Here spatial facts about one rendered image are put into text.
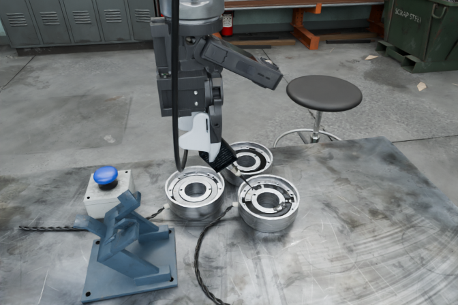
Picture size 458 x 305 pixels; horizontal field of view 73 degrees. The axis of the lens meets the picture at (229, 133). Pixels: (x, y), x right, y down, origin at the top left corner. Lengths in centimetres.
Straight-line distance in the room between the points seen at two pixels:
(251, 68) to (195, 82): 7
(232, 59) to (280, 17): 410
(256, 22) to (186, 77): 404
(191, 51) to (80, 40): 357
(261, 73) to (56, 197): 45
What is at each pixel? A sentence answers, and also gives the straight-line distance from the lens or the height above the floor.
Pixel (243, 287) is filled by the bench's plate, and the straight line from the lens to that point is 49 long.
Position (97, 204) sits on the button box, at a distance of 58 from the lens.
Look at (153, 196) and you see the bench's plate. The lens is 61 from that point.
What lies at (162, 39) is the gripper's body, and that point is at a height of 111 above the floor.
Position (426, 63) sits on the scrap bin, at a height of 9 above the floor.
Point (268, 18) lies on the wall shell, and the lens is 444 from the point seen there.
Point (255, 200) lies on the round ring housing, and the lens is 55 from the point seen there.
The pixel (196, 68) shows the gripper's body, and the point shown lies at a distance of 40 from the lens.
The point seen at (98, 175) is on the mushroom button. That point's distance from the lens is 57.
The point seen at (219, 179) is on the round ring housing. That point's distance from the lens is 58.
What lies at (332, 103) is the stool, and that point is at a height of 62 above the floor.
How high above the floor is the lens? 122
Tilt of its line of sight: 34 degrees down
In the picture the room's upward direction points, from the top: straight up
